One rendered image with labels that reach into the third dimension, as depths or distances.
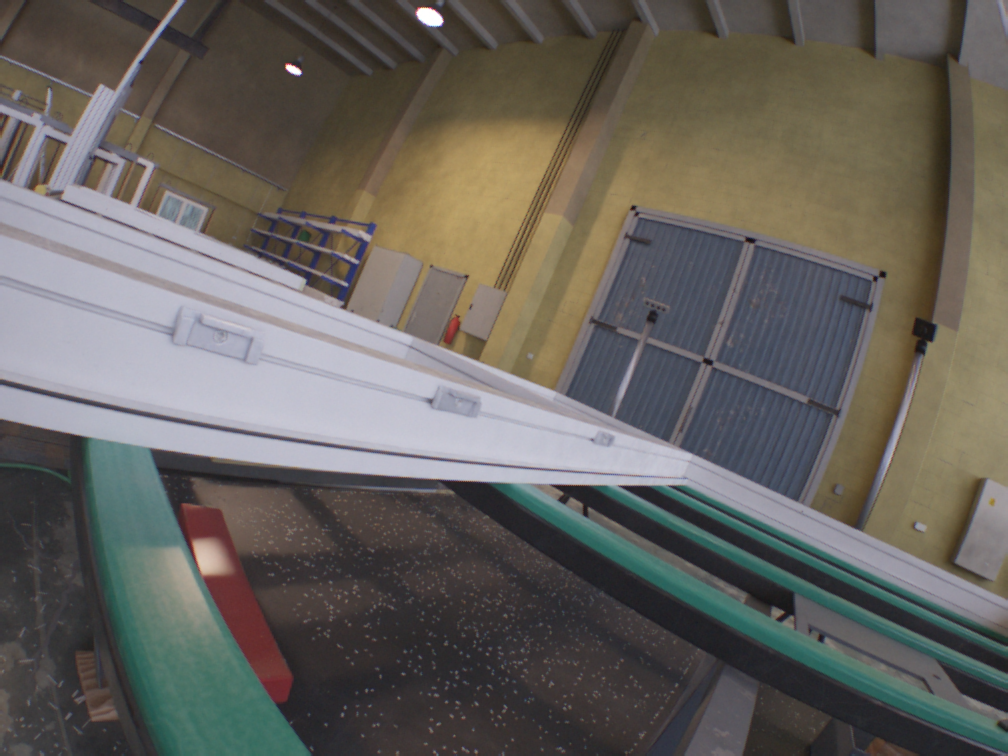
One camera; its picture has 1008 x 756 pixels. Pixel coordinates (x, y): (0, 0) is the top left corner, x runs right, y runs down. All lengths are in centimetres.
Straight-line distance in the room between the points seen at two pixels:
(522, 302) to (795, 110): 561
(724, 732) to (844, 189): 745
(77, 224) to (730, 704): 77
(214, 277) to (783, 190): 731
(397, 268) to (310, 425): 931
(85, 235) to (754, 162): 776
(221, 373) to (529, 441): 31
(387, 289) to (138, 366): 936
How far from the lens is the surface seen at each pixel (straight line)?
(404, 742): 51
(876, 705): 41
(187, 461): 87
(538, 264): 763
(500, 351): 746
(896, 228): 739
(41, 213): 66
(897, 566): 119
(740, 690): 36
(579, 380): 703
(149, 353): 25
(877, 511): 605
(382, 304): 953
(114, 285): 24
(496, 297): 807
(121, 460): 22
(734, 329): 657
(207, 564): 57
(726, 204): 748
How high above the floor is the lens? 97
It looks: 2 degrees down
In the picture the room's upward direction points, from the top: 23 degrees clockwise
